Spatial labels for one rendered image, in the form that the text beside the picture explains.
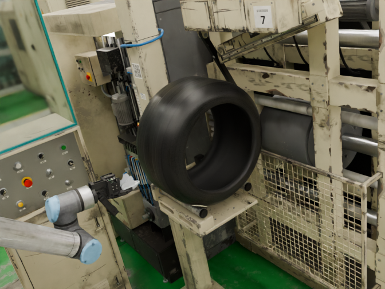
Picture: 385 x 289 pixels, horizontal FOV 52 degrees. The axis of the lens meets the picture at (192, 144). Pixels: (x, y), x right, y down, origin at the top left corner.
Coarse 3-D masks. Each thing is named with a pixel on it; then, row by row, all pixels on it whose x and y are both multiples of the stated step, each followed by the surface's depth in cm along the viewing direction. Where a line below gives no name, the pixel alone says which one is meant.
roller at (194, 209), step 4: (164, 192) 203; (168, 196) 200; (176, 200) 194; (180, 204) 192; (184, 204) 189; (188, 208) 186; (192, 208) 184; (196, 208) 182; (200, 208) 181; (204, 208) 181; (192, 212) 185; (196, 212) 182; (200, 212) 180; (204, 212) 180; (200, 216) 180; (204, 216) 181
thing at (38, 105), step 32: (0, 0) 177; (32, 0) 184; (0, 32) 180; (32, 32) 188; (0, 64) 183; (32, 64) 191; (0, 96) 186; (32, 96) 195; (64, 96) 204; (0, 128) 189; (32, 128) 198; (64, 128) 207
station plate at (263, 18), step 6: (258, 6) 149; (264, 6) 146; (270, 6) 144; (258, 12) 150; (264, 12) 148; (270, 12) 145; (258, 18) 151; (264, 18) 149; (270, 18) 146; (258, 24) 152; (264, 24) 150; (270, 24) 147
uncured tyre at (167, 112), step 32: (160, 96) 172; (192, 96) 162; (224, 96) 168; (160, 128) 161; (224, 128) 208; (256, 128) 183; (160, 160) 162; (224, 160) 209; (256, 160) 189; (192, 192) 170; (224, 192) 181
